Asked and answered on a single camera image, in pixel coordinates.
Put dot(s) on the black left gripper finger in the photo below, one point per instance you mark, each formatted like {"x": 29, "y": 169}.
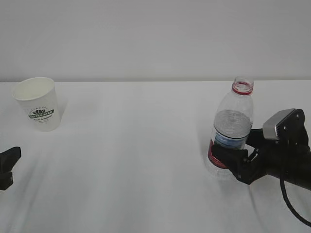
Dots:
{"x": 8, "y": 159}

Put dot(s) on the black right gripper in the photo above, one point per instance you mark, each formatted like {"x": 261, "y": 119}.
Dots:
{"x": 266, "y": 158}

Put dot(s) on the clear plastic water bottle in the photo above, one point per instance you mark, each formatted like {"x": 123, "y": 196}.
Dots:
{"x": 232, "y": 124}

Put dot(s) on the white paper coffee cup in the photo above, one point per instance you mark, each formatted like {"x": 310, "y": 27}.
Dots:
{"x": 37, "y": 97}

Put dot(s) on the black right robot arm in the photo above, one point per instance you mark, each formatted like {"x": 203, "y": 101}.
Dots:
{"x": 296, "y": 163}

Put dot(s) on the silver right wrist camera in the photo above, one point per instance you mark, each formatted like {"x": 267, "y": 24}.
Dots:
{"x": 271, "y": 126}

